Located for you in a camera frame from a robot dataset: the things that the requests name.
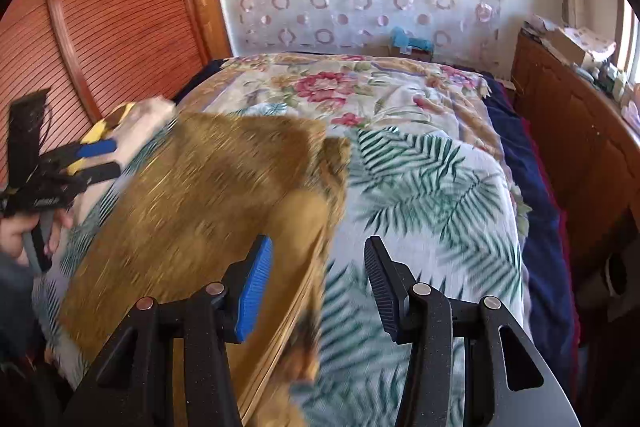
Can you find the wood-framed bright window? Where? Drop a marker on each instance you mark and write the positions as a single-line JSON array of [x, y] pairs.
[[627, 40]]

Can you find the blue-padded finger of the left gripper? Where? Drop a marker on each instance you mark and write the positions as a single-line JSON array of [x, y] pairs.
[[78, 150]]

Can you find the orange wooden wardrobe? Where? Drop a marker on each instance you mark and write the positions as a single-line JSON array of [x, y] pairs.
[[91, 55]]

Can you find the navy blue bed sheet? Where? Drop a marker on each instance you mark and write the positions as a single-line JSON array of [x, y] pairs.
[[552, 316]]

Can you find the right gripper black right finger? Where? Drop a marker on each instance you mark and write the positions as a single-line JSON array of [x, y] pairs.
[[507, 381]]

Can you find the long wooden sideboard cabinet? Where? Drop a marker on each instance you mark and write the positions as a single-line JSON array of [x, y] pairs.
[[590, 155]]

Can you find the golden patterned scarf cloth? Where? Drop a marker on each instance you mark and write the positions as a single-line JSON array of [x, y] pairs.
[[193, 203]]

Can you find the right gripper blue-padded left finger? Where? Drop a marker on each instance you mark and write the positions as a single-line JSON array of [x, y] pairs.
[[129, 382]]

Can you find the cardboard box on sideboard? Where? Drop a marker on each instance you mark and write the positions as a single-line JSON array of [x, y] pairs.
[[581, 46]]

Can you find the floral quilt bedspread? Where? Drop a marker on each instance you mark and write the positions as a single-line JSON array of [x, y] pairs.
[[352, 91]]

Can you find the teal object at bed head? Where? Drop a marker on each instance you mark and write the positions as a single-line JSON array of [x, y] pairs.
[[406, 44]]

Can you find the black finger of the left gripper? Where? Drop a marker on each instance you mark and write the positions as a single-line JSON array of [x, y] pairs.
[[96, 174]]

